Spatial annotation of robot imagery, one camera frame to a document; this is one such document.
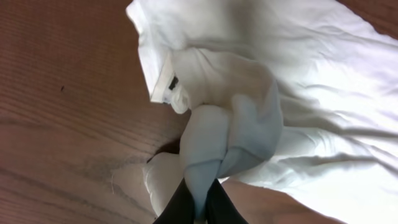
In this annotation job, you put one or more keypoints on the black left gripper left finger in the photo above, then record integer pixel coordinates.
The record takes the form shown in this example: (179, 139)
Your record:
(180, 209)

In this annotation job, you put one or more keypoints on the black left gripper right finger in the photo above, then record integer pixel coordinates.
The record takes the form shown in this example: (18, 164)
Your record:
(219, 209)

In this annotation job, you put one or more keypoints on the white t-shirt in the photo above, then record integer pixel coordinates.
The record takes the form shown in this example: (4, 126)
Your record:
(294, 96)

